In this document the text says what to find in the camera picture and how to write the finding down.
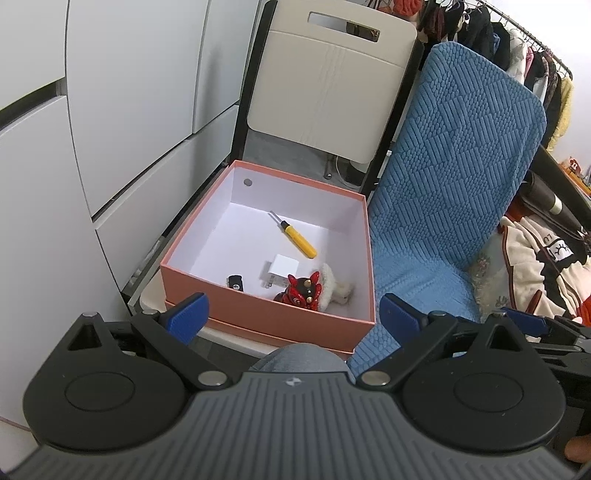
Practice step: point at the cream printed garment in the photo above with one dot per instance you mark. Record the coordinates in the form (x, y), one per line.
(521, 258)

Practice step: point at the metal clothes rack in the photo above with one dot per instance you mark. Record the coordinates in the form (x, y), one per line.
(540, 44)

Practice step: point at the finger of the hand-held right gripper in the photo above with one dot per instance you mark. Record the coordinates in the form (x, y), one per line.
(526, 321)

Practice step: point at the black tube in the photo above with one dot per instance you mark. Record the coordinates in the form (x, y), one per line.
(540, 196)

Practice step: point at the small black flash drive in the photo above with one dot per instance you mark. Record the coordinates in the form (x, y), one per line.
(236, 282)

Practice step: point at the white cabinet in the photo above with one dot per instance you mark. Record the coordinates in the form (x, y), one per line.
(115, 115)

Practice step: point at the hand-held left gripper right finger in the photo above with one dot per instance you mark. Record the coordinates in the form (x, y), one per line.
(397, 318)

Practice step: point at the red and black figurine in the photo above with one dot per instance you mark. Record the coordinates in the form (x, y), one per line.
(302, 291)

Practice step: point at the blue quilted chair cover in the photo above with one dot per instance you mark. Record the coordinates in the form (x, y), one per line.
(452, 161)

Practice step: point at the pink cardboard box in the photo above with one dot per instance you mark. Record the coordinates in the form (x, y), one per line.
(323, 210)

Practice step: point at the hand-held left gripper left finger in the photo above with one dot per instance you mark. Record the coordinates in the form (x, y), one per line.
(189, 314)

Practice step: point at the row of hanging clothes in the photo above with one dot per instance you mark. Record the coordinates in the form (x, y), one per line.
(480, 27)

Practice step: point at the white charger plug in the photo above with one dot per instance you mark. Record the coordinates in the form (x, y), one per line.
(285, 266)

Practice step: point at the person's right hand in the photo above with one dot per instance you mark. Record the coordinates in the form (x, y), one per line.
(580, 448)

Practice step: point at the white chair with black frame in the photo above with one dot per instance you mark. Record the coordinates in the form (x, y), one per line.
(323, 83)

